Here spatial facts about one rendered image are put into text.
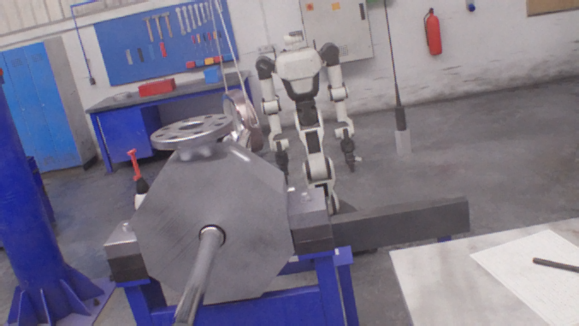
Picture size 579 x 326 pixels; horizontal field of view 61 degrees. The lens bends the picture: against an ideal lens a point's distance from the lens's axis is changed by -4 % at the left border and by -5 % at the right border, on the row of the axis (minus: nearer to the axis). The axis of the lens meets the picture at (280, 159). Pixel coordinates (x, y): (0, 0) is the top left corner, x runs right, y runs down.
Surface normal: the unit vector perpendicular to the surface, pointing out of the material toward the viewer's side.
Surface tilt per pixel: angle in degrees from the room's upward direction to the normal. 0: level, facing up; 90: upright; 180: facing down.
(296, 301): 90
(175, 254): 90
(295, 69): 90
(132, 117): 90
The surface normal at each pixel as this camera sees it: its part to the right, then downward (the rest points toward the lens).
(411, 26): -0.05, 0.33
